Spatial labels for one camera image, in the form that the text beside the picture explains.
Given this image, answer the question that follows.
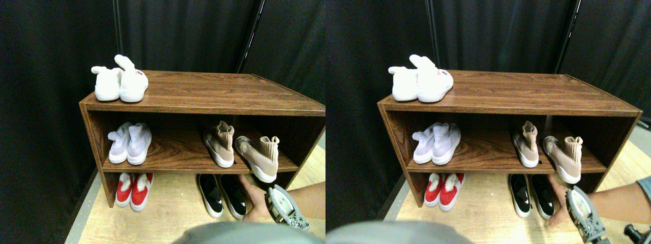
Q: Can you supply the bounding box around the brown shoe rack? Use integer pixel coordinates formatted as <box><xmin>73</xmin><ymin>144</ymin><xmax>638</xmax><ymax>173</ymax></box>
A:
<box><xmin>79</xmin><ymin>70</ymin><xmax>326</xmax><ymax>208</ymax></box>
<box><xmin>377</xmin><ymin>70</ymin><xmax>643</xmax><ymax>208</ymax></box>

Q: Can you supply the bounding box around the white shoe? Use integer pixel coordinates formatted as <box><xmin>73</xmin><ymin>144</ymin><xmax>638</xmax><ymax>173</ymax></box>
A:
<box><xmin>409</xmin><ymin>54</ymin><xmax>454</xmax><ymax>103</ymax></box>
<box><xmin>114</xmin><ymin>54</ymin><xmax>149</xmax><ymax>103</ymax></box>
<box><xmin>92</xmin><ymin>66</ymin><xmax>123</xmax><ymax>101</ymax></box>
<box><xmin>388</xmin><ymin>66</ymin><xmax>420</xmax><ymax>101</ymax></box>

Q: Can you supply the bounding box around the lilac shoe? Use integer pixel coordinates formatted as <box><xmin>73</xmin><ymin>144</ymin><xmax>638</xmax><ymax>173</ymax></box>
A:
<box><xmin>412</xmin><ymin>124</ymin><xmax>438</xmax><ymax>164</ymax></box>
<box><xmin>127</xmin><ymin>123</ymin><xmax>153</xmax><ymax>165</ymax></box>
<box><xmin>432</xmin><ymin>123</ymin><xmax>461</xmax><ymax>165</ymax></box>
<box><xmin>108</xmin><ymin>123</ymin><xmax>133</xmax><ymax>164</ymax></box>

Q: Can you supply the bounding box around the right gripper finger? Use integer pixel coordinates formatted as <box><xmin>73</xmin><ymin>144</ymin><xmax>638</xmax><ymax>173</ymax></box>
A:
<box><xmin>264</xmin><ymin>184</ymin><xmax>310</xmax><ymax>232</ymax></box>
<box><xmin>566</xmin><ymin>186</ymin><xmax>609</xmax><ymax>243</ymax></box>

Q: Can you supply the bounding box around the black shoe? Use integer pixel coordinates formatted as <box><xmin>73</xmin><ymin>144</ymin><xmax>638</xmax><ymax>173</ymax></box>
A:
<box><xmin>220</xmin><ymin>174</ymin><xmax>250</xmax><ymax>220</ymax></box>
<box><xmin>197</xmin><ymin>173</ymin><xmax>224</xmax><ymax>218</ymax></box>
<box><xmin>530</xmin><ymin>174</ymin><xmax>556</xmax><ymax>220</ymax></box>
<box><xmin>508</xmin><ymin>174</ymin><xmax>532</xmax><ymax>218</ymax></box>

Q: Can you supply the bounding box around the black curtain stand pole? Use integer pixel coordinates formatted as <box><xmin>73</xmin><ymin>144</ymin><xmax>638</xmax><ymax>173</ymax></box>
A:
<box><xmin>113</xmin><ymin>0</ymin><xmax>124</xmax><ymax>56</ymax></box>
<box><xmin>552</xmin><ymin>0</ymin><xmax>581</xmax><ymax>74</ymax></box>
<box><xmin>235</xmin><ymin>0</ymin><xmax>266</xmax><ymax>73</ymax></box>

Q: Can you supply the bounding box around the person's hand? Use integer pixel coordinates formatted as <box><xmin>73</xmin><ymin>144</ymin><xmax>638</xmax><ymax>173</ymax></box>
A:
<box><xmin>238</xmin><ymin>174</ymin><xmax>273</xmax><ymax>223</ymax></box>
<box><xmin>547</xmin><ymin>174</ymin><xmax>573</xmax><ymax>227</ymax></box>

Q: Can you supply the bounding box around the beige shoe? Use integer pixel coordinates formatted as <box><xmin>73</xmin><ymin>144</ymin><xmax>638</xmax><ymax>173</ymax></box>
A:
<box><xmin>543</xmin><ymin>135</ymin><xmax>583</xmax><ymax>185</ymax></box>
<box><xmin>513</xmin><ymin>121</ymin><xmax>540</xmax><ymax>168</ymax></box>
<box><xmin>234</xmin><ymin>135</ymin><xmax>280</xmax><ymax>184</ymax></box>
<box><xmin>203</xmin><ymin>121</ymin><xmax>235</xmax><ymax>168</ymax></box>

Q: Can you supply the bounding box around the red shoe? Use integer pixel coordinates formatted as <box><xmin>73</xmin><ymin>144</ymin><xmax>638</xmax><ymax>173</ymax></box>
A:
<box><xmin>438</xmin><ymin>173</ymin><xmax>465</xmax><ymax>212</ymax></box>
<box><xmin>115</xmin><ymin>173</ymin><xmax>135</xmax><ymax>207</ymax></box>
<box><xmin>130</xmin><ymin>173</ymin><xmax>155</xmax><ymax>212</ymax></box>
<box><xmin>425</xmin><ymin>173</ymin><xmax>445</xmax><ymax>207</ymax></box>

